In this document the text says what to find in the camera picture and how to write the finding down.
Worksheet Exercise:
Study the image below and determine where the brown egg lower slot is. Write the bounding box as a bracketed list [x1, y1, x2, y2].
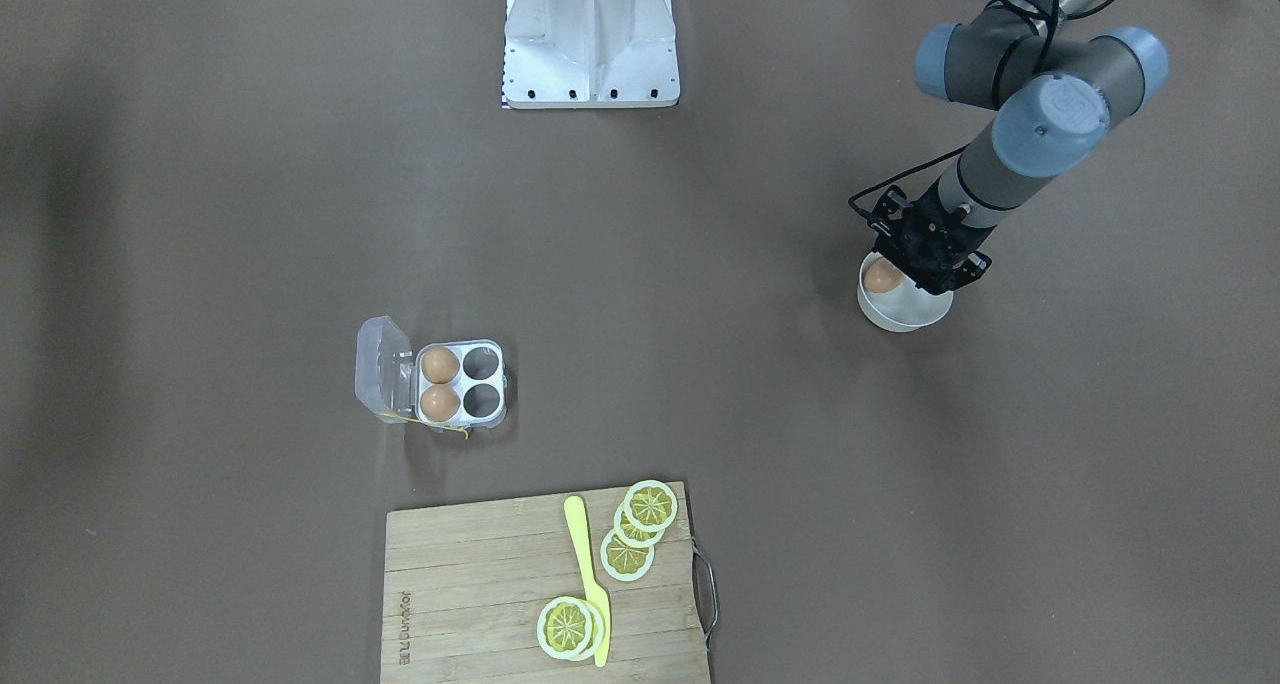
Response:
[419, 384, 461, 423]

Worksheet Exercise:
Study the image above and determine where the brown egg upper slot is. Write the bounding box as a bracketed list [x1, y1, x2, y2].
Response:
[420, 346, 461, 384]

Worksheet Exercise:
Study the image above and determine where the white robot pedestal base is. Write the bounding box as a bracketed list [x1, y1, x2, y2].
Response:
[500, 0, 682, 110]

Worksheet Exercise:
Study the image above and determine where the lemon slice middle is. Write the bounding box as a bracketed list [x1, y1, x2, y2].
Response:
[613, 507, 666, 550]

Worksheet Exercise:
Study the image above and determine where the white round bowl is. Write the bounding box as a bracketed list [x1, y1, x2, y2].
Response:
[856, 252, 955, 333]

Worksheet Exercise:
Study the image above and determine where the clear plastic egg box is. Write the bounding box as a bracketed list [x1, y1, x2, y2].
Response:
[355, 316, 508, 436]

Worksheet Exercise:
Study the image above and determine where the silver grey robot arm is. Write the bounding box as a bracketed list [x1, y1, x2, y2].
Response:
[860, 0, 1170, 296]

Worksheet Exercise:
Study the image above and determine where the yellow plastic knife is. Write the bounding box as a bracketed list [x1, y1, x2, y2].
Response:
[563, 494, 612, 669]

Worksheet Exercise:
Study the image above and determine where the brown egg carried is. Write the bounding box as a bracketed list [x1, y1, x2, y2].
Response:
[861, 257, 905, 295]

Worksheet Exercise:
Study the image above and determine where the lemon slice top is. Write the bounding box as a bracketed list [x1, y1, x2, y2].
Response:
[620, 479, 678, 533]

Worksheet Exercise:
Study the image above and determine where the brown egg slot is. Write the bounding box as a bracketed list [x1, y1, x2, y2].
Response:
[419, 384, 461, 423]
[420, 346, 461, 384]

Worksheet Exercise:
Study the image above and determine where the bamboo cutting board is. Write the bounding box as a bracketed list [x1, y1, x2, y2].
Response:
[380, 493, 713, 683]

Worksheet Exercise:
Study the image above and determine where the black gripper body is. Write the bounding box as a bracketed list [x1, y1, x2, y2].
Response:
[867, 188, 992, 296]

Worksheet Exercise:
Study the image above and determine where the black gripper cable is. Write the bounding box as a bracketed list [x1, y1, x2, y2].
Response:
[849, 0, 1132, 227]

